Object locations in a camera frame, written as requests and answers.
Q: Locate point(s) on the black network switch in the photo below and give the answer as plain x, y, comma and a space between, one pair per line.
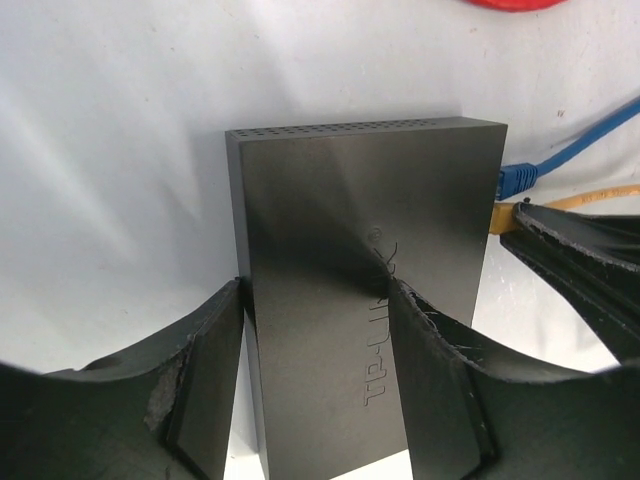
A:
325, 217

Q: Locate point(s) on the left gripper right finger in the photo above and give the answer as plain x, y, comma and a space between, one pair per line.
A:
476, 409

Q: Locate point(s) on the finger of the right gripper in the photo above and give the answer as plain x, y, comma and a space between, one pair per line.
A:
585, 235
605, 293

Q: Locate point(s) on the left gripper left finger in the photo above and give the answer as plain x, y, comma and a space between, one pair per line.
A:
158, 409

